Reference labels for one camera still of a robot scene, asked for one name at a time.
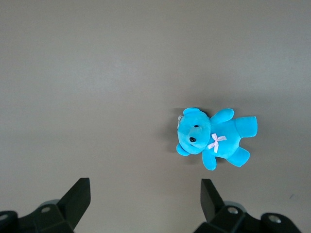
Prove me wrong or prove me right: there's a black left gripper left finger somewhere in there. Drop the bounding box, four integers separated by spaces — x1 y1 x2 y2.
0 178 91 233

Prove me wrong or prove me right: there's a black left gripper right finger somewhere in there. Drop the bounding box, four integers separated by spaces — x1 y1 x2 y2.
194 179 302 233

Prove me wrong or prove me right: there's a blue plush teddy bear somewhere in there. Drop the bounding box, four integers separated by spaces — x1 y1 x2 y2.
175 106 259 171

